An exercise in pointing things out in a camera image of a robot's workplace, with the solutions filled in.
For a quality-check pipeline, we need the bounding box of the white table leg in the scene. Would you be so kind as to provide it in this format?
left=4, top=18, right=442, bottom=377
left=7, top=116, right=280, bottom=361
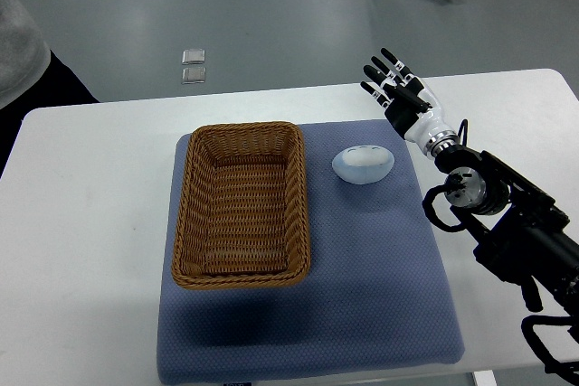
left=471, top=370, right=498, bottom=386

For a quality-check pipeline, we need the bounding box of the light blue plush toy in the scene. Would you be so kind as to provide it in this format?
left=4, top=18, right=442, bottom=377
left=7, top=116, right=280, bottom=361
left=331, top=145, right=395, bottom=185

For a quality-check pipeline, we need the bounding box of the brown wicker basket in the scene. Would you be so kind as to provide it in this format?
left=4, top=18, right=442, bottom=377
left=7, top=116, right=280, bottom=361
left=171, top=121, right=311, bottom=290

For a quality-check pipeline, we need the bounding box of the blue quilted mat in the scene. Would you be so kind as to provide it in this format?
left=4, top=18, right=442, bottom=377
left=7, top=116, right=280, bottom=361
left=157, top=119, right=464, bottom=385

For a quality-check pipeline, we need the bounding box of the person in grey sweater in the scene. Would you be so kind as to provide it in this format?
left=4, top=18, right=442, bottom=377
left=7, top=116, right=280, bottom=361
left=1, top=0, right=98, bottom=167

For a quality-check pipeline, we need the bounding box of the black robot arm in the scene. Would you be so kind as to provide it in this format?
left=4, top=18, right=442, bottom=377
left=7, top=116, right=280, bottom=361
left=422, top=121, right=578, bottom=385

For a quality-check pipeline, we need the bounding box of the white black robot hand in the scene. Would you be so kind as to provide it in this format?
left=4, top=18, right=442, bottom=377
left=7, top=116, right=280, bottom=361
left=360, top=48, right=459, bottom=159

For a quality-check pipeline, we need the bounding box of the upper metal floor plate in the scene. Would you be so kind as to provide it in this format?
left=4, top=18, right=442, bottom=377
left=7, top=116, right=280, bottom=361
left=182, top=48, right=205, bottom=65

